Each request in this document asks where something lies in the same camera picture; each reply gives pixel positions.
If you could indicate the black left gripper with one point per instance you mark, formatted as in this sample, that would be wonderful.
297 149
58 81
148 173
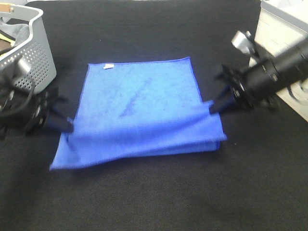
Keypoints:
44 114

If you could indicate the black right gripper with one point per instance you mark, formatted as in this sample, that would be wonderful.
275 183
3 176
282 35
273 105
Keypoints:
233 96

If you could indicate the blue microfiber towel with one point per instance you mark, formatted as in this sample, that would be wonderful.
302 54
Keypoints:
138 110

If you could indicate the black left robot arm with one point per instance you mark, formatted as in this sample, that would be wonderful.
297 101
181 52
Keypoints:
28 113

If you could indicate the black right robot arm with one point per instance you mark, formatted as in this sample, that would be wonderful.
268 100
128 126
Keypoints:
256 86

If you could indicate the grey perforated plastic basket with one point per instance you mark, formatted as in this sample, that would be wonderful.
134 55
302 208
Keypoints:
35 49

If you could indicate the yellow black item in basket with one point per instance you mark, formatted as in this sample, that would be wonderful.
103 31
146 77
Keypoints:
6 44

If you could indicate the grey cloth in basket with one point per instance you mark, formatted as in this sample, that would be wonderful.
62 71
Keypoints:
16 32

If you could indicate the white plastic crate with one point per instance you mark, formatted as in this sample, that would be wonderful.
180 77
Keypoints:
281 24

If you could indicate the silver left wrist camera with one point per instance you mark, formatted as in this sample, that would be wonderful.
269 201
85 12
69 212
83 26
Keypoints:
21 67

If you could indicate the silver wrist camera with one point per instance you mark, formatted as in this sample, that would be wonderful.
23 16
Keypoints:
243 42
21 67

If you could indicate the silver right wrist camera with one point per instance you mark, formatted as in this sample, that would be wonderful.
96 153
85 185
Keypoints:
243 42

